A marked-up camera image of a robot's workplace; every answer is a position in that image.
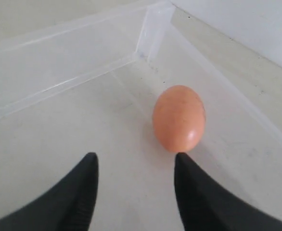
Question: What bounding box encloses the clear plastic bin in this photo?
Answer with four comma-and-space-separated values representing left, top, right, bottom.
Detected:
0, 0, 282, 159

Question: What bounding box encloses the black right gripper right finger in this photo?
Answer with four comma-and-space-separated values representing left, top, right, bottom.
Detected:
174, 153, 282, 231

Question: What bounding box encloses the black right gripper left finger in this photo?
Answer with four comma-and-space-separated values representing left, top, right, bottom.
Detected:
0, 153, 99, 231

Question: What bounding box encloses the brown egg second row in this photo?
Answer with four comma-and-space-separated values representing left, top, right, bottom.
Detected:
152, 85, 206, 153

